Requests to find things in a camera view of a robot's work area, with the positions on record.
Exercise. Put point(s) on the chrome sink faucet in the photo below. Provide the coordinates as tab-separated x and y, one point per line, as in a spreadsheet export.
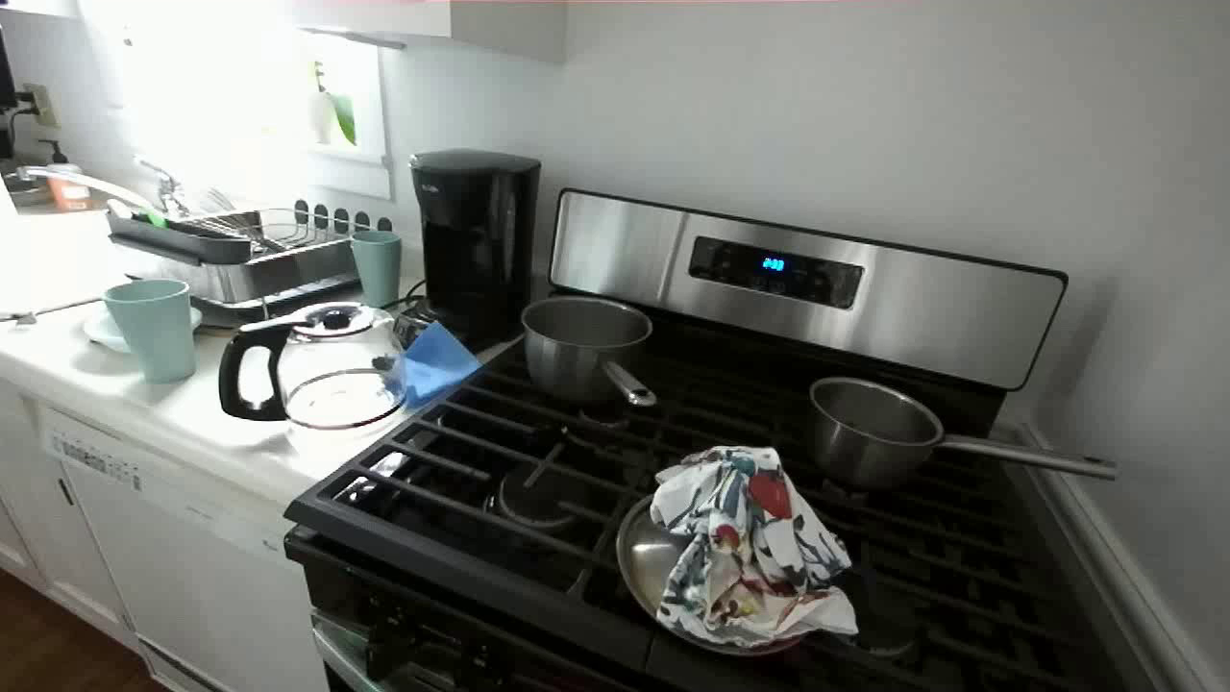
161	184

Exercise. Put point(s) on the small orange object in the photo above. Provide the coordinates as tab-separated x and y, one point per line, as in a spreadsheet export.
64	189

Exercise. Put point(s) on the white upper cabinet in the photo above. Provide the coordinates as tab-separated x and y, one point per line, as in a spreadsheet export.
500	20

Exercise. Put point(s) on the black coffee maker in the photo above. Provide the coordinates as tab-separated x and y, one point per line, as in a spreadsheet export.
474	243

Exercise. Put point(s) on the white wall outlet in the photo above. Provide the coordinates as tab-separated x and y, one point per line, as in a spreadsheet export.
40	103

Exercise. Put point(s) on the black gas stove steel panel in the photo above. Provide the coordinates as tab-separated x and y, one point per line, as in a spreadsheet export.
512	447

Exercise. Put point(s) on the patterned dish towel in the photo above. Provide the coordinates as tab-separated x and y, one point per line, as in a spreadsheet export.
755	552

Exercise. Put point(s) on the white framed plant picture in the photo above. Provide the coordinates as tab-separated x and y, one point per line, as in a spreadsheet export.
349	116

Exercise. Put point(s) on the slim teal cup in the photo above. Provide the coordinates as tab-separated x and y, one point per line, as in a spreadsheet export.
380	271

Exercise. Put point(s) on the steel frying pan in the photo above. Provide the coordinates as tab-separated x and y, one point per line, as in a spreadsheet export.
639	560

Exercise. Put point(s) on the blue cloth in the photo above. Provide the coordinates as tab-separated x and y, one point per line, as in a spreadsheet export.
435	366

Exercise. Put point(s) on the wide teal mug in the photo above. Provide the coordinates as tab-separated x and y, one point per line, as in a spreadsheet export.
157	332

